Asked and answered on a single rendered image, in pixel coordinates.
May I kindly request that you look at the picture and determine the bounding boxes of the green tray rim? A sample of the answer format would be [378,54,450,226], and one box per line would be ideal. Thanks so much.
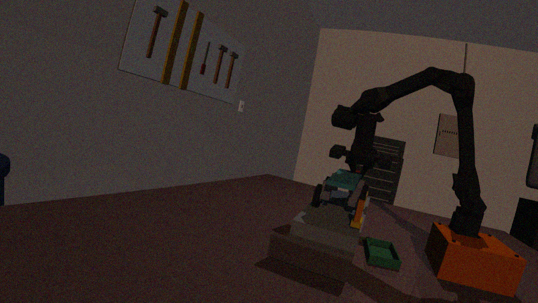
[364,237,402,270]

